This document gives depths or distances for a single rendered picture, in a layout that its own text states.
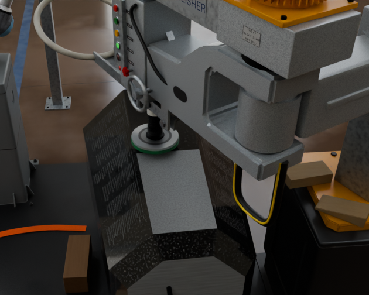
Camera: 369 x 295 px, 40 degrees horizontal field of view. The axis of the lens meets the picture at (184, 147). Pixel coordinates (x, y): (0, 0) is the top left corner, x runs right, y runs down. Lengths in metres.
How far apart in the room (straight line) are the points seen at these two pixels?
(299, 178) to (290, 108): 0.73
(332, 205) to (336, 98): 0.61
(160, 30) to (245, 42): 0.59
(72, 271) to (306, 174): 1.28
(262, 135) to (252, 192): 1.86
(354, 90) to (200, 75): 0.50
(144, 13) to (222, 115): 0.47
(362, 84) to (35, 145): 2.65
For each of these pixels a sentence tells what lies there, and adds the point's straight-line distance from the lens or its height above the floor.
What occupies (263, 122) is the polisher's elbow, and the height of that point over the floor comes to 1.36.
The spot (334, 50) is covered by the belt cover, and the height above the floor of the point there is 1.61.
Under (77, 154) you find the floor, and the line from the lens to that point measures 3.73.
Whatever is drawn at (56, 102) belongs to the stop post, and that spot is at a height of 0.04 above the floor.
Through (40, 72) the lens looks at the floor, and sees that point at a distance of 4.88.
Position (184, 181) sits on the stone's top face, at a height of 0.82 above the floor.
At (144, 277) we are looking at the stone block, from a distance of 1.95.
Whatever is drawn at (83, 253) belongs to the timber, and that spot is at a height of 0.13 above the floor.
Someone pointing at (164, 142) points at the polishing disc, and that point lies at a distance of 2.27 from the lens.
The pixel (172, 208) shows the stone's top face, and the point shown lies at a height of 0.82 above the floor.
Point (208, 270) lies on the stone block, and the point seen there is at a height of 0.69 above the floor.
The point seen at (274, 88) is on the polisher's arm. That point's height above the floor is 1.50.
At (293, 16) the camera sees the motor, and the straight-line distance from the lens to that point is 1.34.
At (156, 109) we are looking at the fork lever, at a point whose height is 1.09.
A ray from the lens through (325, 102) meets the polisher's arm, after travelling 1.66.
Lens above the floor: 2.18
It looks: 35 degrees down
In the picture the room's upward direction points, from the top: 2 degrees clockwise
